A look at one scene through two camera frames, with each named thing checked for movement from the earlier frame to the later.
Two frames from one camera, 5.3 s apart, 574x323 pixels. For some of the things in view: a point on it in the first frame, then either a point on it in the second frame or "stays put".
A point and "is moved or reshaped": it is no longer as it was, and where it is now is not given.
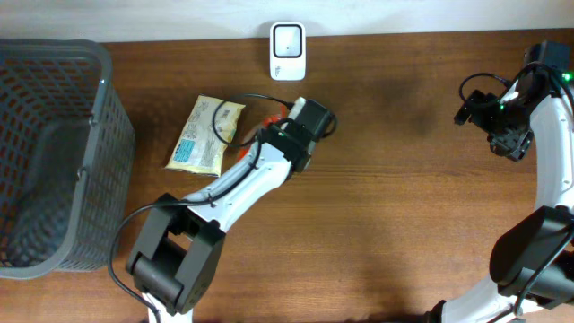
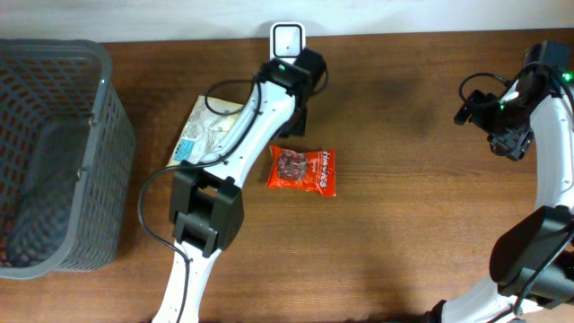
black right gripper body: [500, 120] stays put
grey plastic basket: [67, 159] stays put
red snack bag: [249, 136] is moved or reshaped
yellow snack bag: [209, 129] stays put
